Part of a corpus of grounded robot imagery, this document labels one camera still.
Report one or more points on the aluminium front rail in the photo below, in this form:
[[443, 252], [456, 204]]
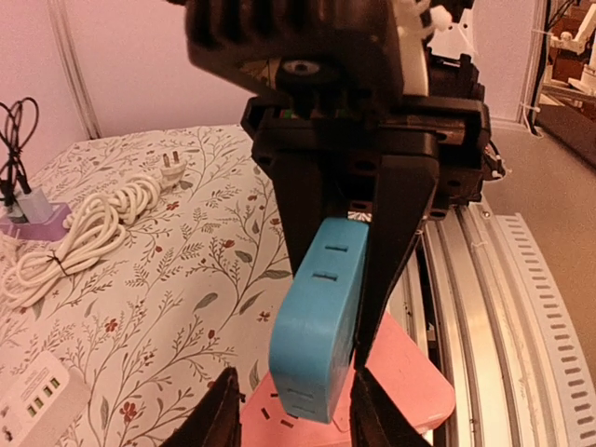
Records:
[[479, 299]]

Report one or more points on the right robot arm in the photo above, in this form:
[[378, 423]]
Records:
[[437, 60]]

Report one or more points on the light blue plug adapter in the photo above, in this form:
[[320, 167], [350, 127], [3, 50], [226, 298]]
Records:
[[35, 206]]

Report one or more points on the white power strip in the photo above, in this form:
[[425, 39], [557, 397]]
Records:
[[44, 401]]

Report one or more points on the right aluminium frame post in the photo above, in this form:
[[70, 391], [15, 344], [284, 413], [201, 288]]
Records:
[[60, 25]]

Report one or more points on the floral table mat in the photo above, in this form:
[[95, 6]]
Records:
[[194, 289]]

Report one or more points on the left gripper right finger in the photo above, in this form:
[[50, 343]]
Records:
[[374, 418]]

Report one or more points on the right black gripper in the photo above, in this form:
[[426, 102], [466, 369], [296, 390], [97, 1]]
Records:
[[429, 155]]

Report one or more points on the teal plug adapter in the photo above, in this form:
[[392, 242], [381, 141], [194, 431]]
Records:
[[16, 216]]

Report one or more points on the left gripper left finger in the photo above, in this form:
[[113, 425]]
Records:
[[215, 421]]

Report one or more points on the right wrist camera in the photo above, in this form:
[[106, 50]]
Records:
[[325, 55]]

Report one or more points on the purple power strip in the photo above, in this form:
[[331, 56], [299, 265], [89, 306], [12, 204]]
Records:
[[52, 230]]

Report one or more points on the pink triangular power strip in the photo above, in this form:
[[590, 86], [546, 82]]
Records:
[[414, 384]]

